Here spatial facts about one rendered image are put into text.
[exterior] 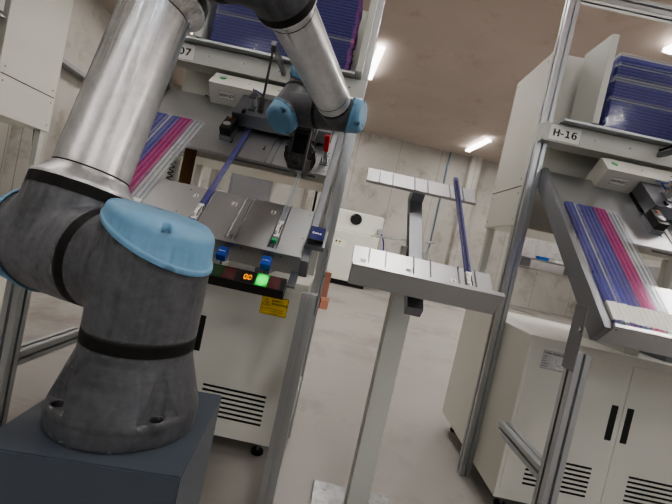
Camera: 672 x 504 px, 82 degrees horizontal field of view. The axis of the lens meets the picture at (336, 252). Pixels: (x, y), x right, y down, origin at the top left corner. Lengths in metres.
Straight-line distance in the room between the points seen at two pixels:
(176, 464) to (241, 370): 0.96
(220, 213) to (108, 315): 0.70
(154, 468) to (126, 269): 0.19
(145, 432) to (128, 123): 0.35
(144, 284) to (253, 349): 0.97
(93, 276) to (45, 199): 0.12
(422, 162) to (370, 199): 1.83
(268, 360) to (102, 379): 0.95
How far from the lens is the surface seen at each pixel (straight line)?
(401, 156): 11.51
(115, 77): 0.57
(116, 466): 0.44
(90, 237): 0.46
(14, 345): 1.33
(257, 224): 1.06
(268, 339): 1.34
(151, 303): 0.42
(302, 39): 0.68
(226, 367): 1.40
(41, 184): 0.53
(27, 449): 0.47
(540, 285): 13.11
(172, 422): 0.46
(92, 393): 0.45
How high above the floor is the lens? 0.79
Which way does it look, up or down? 2 degrees down
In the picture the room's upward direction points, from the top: 12 degrees clockwise
